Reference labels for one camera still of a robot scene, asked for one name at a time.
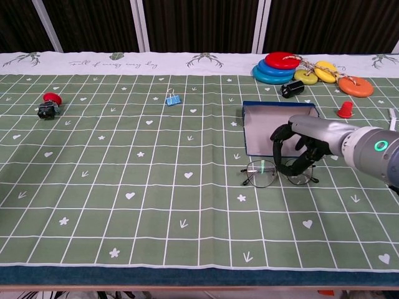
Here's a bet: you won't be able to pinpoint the yellow ring disc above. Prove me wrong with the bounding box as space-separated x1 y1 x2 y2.
294 69 319 86
314 60 338 83

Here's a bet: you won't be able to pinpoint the thin wire eyeglasses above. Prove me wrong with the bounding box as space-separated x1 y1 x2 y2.
240 159 319 188

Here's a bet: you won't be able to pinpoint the blue ring disc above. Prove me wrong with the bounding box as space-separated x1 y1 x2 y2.
257 59 297 77

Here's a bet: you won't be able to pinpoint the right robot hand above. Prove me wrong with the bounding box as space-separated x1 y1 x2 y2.
269 114 357 178

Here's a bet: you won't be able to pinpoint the blue glasses case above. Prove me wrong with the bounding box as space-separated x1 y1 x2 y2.
241 100 321 156

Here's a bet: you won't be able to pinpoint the red ring disc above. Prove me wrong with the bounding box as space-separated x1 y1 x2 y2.
264 52 300 70

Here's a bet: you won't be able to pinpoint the dark blue under cloth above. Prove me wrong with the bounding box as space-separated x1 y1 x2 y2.
0 264 399 286

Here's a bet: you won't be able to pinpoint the blue binder clip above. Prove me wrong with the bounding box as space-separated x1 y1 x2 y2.
165 88 182 107

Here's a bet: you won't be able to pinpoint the green grid tablecloth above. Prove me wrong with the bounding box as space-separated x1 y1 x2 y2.
0 51 399 270

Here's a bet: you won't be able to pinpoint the orange ring disc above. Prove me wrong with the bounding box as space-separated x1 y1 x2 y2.
338 76 374 98

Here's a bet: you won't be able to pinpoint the small red cone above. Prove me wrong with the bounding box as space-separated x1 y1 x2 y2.
336 100 355 118

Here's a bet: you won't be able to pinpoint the teal ring disc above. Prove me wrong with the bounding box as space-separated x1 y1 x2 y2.
251 64 296 85

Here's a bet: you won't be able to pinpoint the red emergency stop button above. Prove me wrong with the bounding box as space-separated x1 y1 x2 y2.
37 92 62 120

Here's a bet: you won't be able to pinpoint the braided string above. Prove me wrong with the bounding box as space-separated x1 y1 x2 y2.
282 54 359 85

